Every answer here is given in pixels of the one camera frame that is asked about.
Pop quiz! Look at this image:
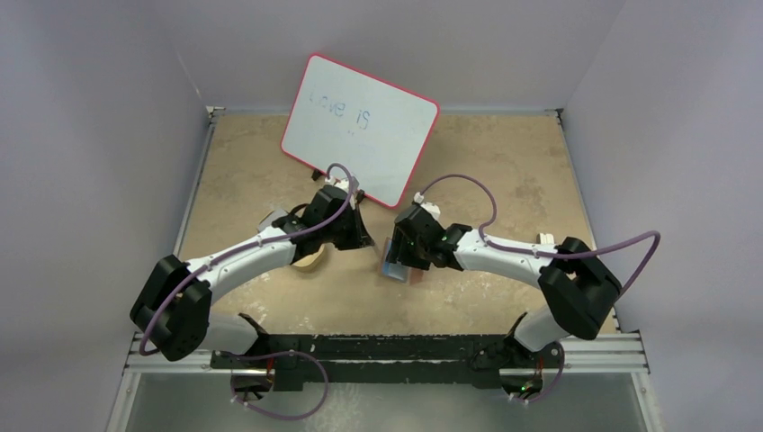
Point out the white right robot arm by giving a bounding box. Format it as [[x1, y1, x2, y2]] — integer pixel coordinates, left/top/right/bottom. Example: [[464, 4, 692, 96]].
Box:
[[385, 203, 623, 366]]

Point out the pink framed whiteboard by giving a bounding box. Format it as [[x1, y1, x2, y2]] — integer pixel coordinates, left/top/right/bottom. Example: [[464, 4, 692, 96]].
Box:
[[281, 54, 440, 208]]

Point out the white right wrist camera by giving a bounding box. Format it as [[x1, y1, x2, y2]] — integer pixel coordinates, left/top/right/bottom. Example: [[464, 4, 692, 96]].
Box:
[[413, 192, 441, 221]]

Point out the cream oval tray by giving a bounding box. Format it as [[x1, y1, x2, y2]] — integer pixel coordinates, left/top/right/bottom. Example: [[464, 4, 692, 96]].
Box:
[[291, 245, 327, 273]]

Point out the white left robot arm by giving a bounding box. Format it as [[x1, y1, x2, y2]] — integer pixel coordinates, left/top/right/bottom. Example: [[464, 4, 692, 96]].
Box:
[[130, 180, 373, 368]]

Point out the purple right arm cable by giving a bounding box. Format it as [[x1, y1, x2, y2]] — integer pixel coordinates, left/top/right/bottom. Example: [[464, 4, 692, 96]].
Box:
[[417, 174, 661, 300]]

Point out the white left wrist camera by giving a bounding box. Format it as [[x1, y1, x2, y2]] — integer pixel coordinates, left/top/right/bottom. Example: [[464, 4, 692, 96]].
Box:
[[324, 175, 360, 209]]

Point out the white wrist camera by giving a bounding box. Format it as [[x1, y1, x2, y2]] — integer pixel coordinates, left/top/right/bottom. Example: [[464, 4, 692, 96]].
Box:
[[324, 175, 360, 209], [413, 192, 441, 221]]

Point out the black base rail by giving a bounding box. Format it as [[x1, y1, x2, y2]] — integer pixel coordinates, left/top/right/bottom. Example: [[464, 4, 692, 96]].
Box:
[[211, 313, 569, 393]]

